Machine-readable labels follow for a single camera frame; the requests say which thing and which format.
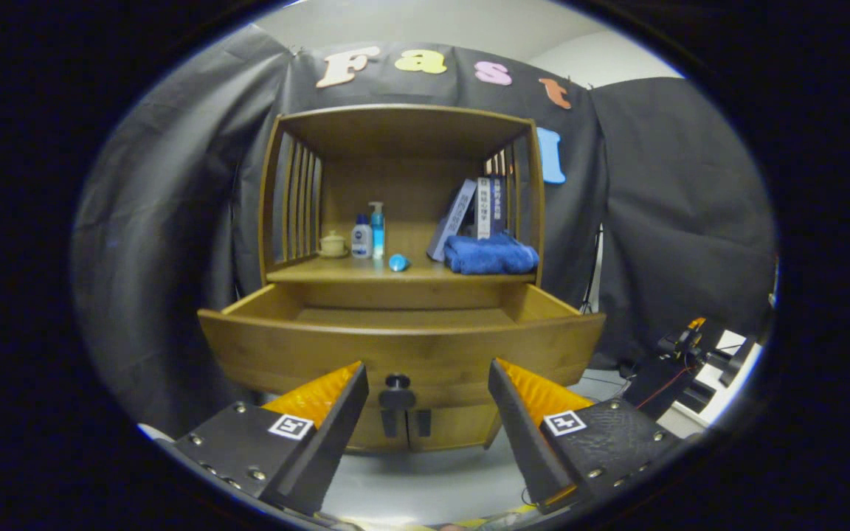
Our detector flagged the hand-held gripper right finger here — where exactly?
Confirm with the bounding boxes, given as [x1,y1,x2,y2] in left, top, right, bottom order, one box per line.
[488,358,684,515]

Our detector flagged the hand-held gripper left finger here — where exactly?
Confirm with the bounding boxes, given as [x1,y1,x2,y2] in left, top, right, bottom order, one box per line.
[173,361,370,516]

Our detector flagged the wooden drawer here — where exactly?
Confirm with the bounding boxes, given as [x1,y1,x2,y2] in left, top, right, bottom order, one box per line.
[197,282,607,406]

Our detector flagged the black round drawer knob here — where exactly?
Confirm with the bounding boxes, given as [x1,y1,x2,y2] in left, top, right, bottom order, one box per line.
[379,374,417,410]

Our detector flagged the wooden cabinet door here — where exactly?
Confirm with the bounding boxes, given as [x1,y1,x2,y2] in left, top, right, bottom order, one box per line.
[407,402,503,452]
[344,404,411,452]

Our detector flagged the wooden countertop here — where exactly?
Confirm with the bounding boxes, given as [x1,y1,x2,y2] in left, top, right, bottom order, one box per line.
[266,254,540,285]

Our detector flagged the wooden cabinet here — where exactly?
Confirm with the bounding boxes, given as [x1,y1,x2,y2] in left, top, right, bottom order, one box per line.
[196,103,607,453]

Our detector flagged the black equipment with orange part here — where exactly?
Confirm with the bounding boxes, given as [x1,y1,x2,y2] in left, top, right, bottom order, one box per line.
[621,317,761,421]

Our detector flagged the folded blue towel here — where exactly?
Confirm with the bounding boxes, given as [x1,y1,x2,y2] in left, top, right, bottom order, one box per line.
[443,232,540,276]

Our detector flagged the beige lidded teacup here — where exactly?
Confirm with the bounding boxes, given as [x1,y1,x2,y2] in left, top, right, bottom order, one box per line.
[318,230,350,259]

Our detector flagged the white bottle with blue cap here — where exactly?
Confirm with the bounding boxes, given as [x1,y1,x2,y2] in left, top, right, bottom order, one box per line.
[351,214,373,260]

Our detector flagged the blue pump bottle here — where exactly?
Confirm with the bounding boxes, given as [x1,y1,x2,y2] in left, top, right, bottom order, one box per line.
[367,201,386,260]

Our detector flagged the grey leaning book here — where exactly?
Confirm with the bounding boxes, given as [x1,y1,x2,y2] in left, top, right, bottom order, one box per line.
[426,178,477,263]

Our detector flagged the white spine book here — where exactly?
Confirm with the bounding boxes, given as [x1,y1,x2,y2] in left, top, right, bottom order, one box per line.
[476,177,492,240]

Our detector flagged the dark blue spine book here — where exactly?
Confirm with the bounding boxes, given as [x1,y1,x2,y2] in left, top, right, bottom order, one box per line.
[490,175,505,237]

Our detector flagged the black backdrop cloth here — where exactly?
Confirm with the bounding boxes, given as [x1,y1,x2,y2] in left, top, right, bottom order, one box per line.
[71,26,778,436]

